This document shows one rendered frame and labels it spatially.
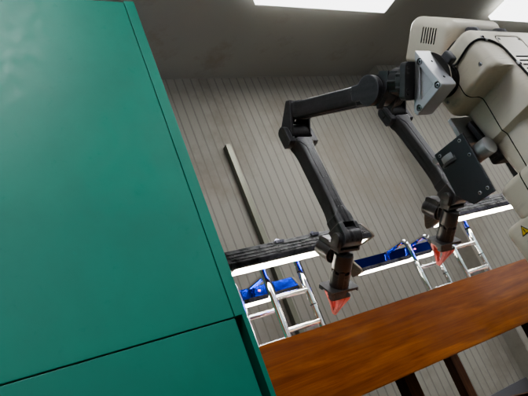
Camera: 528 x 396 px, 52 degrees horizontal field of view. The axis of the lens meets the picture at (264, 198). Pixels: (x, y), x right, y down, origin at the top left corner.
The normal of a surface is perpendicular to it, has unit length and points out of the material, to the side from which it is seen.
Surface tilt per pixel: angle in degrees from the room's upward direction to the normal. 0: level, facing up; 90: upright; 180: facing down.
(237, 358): 90
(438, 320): 90
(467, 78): 90
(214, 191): 90
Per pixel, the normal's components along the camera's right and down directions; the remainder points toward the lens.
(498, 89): -0.84, 0.14
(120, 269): 0.41, -0.47
